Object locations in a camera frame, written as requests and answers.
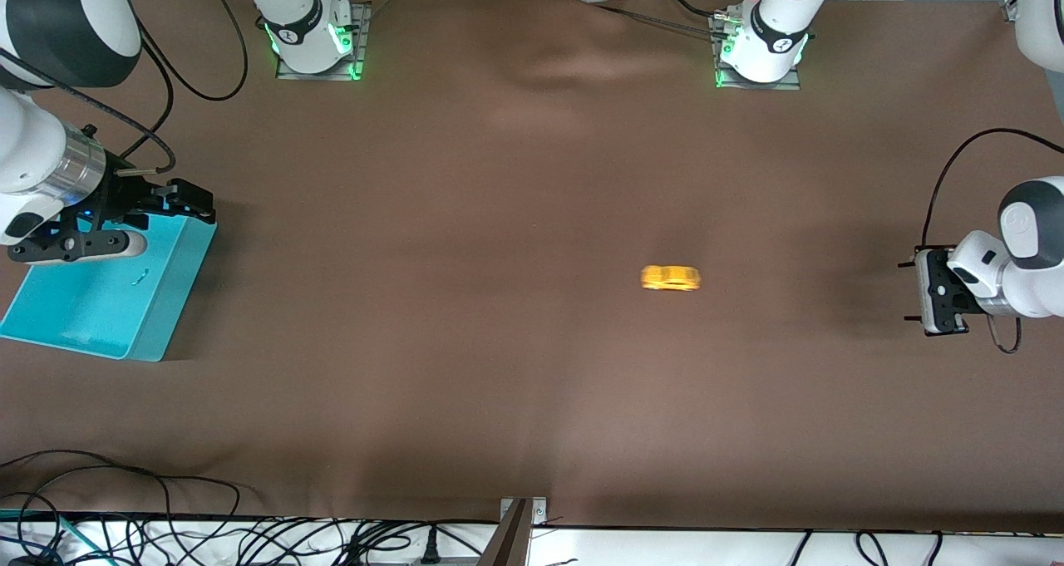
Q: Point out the teal plastic storage bin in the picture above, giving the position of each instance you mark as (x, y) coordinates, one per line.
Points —
(83, 308)

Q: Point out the small silver metal scrap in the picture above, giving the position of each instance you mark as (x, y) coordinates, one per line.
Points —
(140, 278)

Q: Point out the brown camera post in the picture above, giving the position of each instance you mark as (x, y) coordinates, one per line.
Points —
(507, 545)

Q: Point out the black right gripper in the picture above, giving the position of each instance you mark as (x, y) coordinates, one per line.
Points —
(121, 196)

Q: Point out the black power plug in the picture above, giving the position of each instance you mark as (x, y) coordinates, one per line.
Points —
(431, 545)

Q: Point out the brown table cloth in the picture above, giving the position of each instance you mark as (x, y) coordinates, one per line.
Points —
(499, 342)

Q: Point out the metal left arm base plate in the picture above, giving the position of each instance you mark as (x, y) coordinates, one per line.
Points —
(761, 86)

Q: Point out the silver table edge bracket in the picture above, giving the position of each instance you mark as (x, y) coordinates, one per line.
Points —
(540, 512)

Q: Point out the grey power strip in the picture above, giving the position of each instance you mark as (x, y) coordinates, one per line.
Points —
(449, 561)

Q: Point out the yellow beetle toy car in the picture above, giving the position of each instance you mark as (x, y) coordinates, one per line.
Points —
(670, 278)

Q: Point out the aluminium frame profile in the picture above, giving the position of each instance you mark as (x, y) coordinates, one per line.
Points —
(1010, 9)

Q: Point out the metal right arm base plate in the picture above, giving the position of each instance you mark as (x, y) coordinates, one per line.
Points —
(364, 17)

